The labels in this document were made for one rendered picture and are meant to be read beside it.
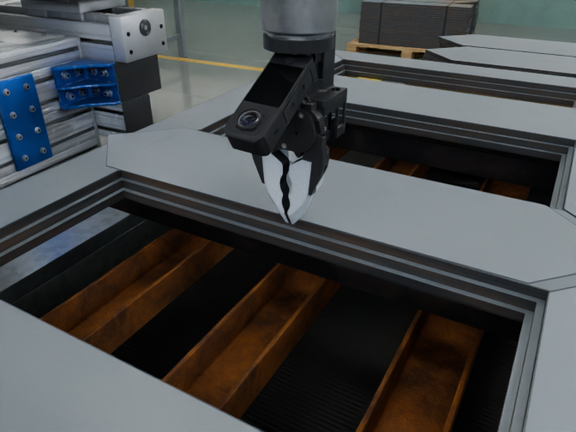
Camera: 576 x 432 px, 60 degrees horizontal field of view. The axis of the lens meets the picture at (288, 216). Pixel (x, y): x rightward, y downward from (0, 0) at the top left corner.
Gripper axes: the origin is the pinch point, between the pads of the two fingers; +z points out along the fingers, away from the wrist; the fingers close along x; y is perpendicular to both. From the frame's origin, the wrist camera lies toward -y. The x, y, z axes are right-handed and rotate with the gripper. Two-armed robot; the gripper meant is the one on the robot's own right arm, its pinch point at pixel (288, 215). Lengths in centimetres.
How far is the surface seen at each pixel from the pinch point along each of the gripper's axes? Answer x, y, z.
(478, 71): -5, 83, 1
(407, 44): 120, 443, 67
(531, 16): 43, 720, 72
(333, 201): -2.5, 7.3, 0.8
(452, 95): -4, 60, 1
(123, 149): 32.8, 6.4, 0.7
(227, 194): 10.3, 2.2, 0.8
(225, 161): 16.5, 10.6, 0.7
